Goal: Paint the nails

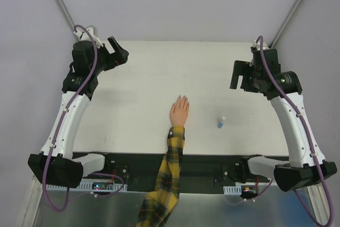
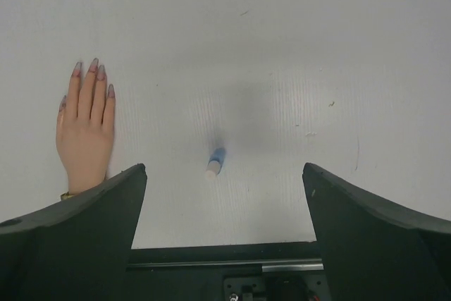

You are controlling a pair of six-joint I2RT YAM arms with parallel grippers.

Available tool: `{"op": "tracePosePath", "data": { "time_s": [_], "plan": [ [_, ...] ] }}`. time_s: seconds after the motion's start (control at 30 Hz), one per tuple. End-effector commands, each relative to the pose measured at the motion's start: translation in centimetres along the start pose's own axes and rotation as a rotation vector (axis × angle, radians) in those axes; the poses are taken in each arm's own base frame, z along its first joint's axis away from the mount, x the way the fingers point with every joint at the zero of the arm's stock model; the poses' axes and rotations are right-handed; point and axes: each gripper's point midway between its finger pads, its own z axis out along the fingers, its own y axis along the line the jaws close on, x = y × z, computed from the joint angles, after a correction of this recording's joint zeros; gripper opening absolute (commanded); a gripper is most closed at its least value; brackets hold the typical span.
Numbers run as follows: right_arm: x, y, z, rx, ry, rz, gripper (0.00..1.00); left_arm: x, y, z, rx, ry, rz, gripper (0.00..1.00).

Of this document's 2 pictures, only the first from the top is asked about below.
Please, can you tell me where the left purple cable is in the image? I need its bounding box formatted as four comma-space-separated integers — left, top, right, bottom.
41, 25, 125, 213

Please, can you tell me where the right aluminium frame post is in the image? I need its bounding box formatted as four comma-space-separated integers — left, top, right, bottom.
269, 0, 304, 48

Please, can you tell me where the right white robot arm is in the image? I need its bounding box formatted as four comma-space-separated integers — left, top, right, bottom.
230, 46, 337, 192

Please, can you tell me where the yellow plaid sleeve forearm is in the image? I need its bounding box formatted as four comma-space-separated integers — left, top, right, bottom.
136, 127, 185, 226

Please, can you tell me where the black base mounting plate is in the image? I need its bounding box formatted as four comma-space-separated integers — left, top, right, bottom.
89, 151, 241, 194

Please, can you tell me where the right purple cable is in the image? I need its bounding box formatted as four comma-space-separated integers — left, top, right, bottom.
225, 35, 335, 226

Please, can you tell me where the purple cable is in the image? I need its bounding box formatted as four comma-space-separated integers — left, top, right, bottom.
41, 25, 125, 213
225, 35, 335, 226

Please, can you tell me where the mannequin hand with nails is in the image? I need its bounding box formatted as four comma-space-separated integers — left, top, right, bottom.
169, 96, 190, 127

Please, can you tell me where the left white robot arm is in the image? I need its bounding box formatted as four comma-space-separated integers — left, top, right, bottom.
28, 37, 129, 188

